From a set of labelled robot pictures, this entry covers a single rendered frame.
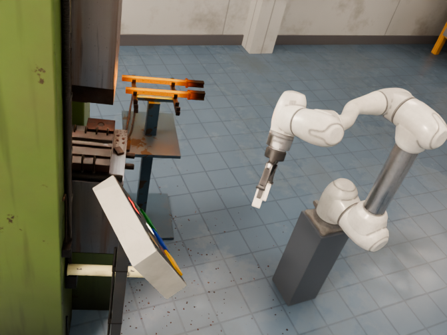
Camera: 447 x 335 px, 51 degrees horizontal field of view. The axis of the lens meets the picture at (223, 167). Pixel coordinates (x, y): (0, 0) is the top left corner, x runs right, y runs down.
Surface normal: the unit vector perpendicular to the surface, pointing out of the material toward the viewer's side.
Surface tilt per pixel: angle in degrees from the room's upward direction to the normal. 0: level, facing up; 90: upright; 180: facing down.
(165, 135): 0
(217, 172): 0
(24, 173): 90
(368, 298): 0
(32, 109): 90
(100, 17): 90
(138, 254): 30
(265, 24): 90
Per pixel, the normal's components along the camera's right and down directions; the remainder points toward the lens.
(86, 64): 0.10, 0.65
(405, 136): -0.84, 0.31
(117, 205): -0.25, -0.55
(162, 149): 0.20, -0.76
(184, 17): 0.40, 0.65
